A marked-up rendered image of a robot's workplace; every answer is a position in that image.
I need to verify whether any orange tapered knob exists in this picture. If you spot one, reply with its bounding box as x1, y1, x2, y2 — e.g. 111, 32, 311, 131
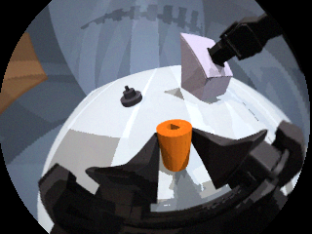
157, 120, 192, 172

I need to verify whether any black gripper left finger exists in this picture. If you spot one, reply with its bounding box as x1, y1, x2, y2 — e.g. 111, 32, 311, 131
86, 133, 160, 204

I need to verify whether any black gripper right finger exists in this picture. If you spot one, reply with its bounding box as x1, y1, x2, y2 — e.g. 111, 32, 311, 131
191, 126, 269, 190

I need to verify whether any dark grey stepped pedestal with short shaft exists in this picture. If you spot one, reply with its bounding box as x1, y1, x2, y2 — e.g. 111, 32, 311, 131
120, 86, 143, 108

